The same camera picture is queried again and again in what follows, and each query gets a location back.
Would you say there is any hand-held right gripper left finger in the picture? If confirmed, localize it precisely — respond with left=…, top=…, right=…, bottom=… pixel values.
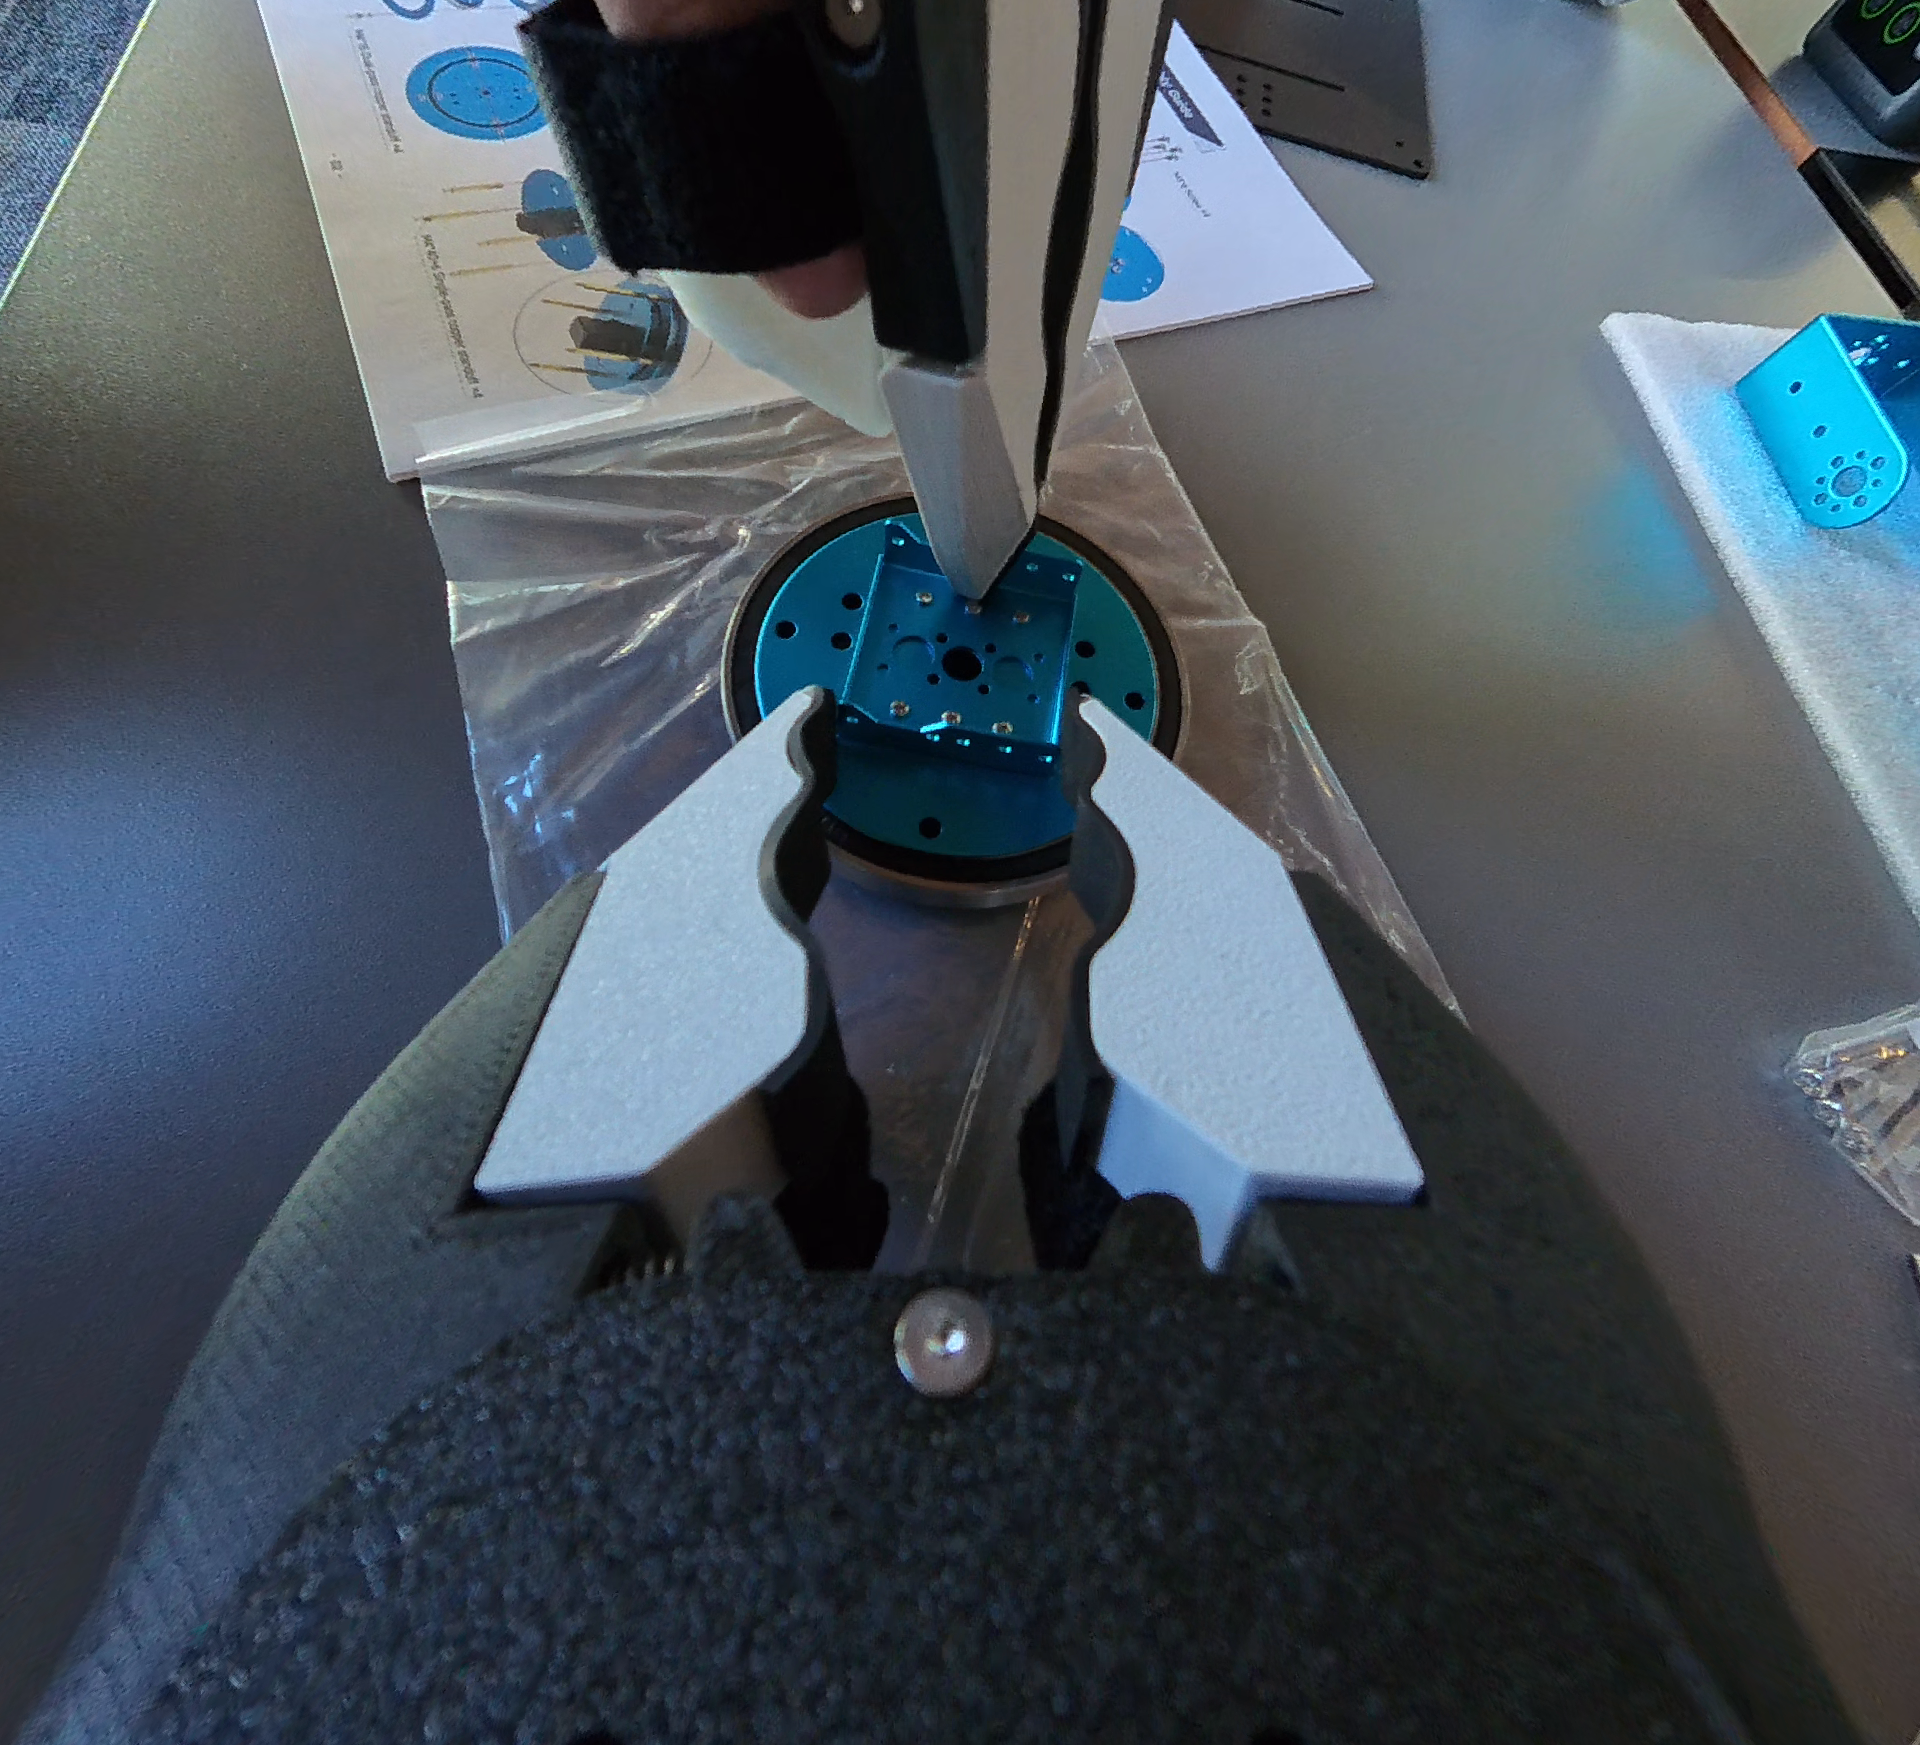
left=474, top=689, right=838, bottom=1217

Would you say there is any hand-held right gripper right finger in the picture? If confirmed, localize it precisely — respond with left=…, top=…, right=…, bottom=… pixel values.
left=1068, top=693, right=1428, bottom=1275

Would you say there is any steel bearing ring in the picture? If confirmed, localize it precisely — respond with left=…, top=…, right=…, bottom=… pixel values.
left=720, top=492, right=1189, bottom=911

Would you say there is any clear plastic bag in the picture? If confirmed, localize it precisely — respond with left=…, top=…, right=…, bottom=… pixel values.
left=418, top=342, right=1470, bottom=1275

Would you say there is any blue disc with mounted bracket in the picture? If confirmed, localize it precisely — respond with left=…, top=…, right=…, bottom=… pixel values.
left=750, top=506, right=1175, bottom=863

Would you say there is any grey desk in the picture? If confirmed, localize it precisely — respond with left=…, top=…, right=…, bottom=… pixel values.
left=0, top=0, right=1920, bottom=1745

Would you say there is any open assembly manual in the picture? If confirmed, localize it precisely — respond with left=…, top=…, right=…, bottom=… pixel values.
left=202, top=0, right=1377, bottom=483

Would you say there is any pile of small screw bags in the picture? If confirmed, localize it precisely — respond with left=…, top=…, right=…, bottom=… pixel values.
left=1785, top=1003, right=1920, bottom=1231

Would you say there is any white foam sheet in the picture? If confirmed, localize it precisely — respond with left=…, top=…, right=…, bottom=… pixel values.
left=1602, top=309, right=1920, bottom=925

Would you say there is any black label printer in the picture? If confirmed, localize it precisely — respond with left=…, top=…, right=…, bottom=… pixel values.
left=1802, top=0, right=1920, bottom=159

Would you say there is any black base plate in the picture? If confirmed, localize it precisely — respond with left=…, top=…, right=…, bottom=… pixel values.
left=1170, top=0, right=1435, bottom=183

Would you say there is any large blue U bracket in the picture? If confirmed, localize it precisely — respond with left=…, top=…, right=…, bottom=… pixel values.
left=1737, top=312, right=1920, bottom=536

